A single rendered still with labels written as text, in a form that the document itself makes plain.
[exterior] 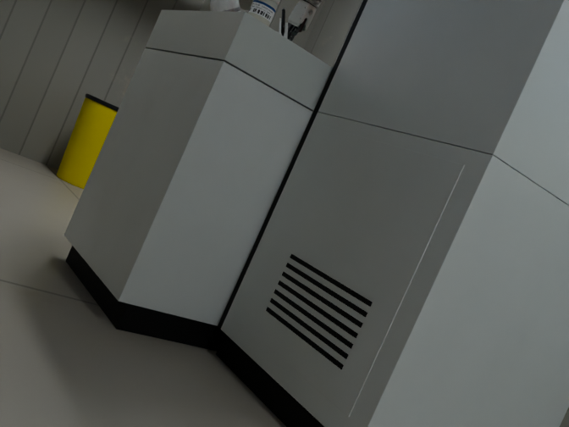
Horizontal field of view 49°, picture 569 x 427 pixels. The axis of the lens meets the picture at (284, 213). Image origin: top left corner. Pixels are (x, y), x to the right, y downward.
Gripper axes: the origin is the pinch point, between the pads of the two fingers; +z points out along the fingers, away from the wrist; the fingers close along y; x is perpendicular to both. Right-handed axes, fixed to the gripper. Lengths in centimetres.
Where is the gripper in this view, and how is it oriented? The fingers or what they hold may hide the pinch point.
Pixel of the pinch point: (288, 37)
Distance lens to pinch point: 258.2
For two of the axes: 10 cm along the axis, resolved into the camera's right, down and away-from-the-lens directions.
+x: -7.4, -3.1, -5.9
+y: -4.3, -4.6, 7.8
